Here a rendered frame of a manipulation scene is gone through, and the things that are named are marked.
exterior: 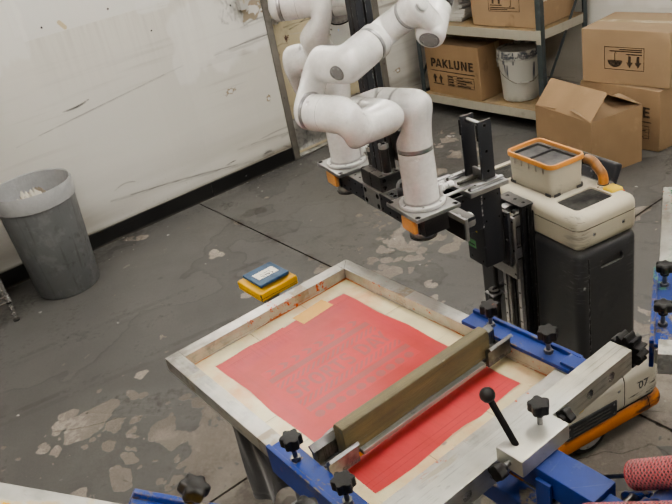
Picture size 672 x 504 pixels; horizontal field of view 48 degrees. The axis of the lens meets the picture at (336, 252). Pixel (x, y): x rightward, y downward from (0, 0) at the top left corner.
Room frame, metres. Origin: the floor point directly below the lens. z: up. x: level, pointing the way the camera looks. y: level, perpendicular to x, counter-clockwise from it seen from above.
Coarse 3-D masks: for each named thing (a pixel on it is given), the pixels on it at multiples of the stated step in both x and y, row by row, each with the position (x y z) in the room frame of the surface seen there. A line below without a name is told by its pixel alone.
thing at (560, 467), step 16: (544, 464) 0.94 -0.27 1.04; (560, 464) 0.93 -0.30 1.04; (576, 464) 0.92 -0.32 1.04; (528, 480) 0.95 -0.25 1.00; (544, 480) 0.92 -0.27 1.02; (560, 480) 0.90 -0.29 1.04; (576, 480) 0.89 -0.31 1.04; (592, 480) 0.88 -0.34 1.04; (608, 480) 0.88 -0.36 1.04; (560, 496) 0.89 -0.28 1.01; (576, 496) 0.86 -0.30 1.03; (592, 496) 0.85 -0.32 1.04
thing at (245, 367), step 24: (288, 336) 1.61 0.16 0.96; (240, 360) 1.55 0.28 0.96; (264, 360) 1.53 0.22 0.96; (240, 384) 1.45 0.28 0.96; (264, 384) 1.43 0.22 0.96; (288, 408) 1.33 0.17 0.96; (336, 408) 1.29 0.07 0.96; (312, 432) 1.23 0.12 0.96; (408, 432) 1.18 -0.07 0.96; (432, 432) 1.16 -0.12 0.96; (360, 456) 1.13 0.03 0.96; (384, 456) 1.12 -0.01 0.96; (408, 456) 1.11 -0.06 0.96; (360, 480) 1.07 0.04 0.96; (384, 480) 1.06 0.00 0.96
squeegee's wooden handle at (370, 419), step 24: (480, 336) 1.31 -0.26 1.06; (432, 360) 1.25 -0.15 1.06; (456, 360) 1.27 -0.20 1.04; (480, 360) 1.30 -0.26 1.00; (408, 384) 1.20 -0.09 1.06; (432, 384) 1.23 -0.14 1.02; (360, 408) 1.15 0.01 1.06; (384, 408) 1.16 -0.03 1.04; (408, 408) 1.19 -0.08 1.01; (336, 432) 1.12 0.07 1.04; (360, 432) 1.12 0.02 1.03
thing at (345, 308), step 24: (336, 312) 1.67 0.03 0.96; (360, 312) 1.65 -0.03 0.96; (312, 336) 1.59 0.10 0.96; (408, 336) 1.50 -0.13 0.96; (408, 360) 1.41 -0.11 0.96; (384, 384) 1.34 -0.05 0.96; (480, 384) 1.28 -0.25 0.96; (504, 384) 1.26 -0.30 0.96; (432, 408) 1.23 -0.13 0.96; (456, 408) 1.22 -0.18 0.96; (480, 408) 1.20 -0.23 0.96
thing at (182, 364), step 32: (320, 288) 1.79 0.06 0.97; (384, 288) 1.69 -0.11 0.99; (256, 320) 1.67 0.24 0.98; (448, 320) 1.50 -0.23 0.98; (192, 352) 1.57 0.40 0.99; (512, 352) 1.33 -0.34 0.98; (192, 384) 1.45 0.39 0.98; (544, 384) 1.20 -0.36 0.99; (224, 416) 1.33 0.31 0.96; (256, 416) 1.28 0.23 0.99; (512, 416) 1.12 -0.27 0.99; (416, 480) 1.01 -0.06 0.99
